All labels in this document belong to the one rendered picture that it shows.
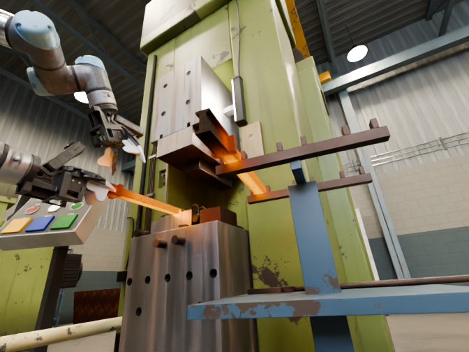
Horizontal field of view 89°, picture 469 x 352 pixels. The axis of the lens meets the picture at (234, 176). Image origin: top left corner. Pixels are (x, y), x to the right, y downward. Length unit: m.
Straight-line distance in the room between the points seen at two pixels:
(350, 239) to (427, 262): 5.42
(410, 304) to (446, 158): 6.90
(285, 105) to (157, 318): 0.89
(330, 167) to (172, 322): 1.01
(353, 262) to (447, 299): 0.88
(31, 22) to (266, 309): 0.75
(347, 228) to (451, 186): 5.84
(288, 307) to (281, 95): 0.88
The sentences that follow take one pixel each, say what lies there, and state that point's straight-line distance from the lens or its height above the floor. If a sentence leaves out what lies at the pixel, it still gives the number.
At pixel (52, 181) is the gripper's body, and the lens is 0.68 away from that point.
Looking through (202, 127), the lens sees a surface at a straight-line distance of 0.38.
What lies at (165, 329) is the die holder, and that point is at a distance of 0.84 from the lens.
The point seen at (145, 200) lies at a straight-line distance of 0.82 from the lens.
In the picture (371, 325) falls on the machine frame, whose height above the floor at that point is 0.55.
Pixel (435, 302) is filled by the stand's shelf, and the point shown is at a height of 0.70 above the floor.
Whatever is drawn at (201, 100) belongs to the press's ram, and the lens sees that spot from 1.11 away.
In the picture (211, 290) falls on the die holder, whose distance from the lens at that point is 0.73.
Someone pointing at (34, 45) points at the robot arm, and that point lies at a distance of 0.77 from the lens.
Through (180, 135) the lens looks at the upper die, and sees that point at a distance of 1.08.
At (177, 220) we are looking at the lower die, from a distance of 0.92.
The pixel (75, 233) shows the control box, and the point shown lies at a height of 0.95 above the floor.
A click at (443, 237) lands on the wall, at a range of 6.74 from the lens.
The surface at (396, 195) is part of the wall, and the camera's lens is 6.83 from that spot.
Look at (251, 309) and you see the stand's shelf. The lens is 0.39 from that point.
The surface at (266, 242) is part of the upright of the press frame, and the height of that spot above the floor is 0.86.
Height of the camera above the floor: 0.73
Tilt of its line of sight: 24 degrees up
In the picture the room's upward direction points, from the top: 4 degrees counter-clockwise
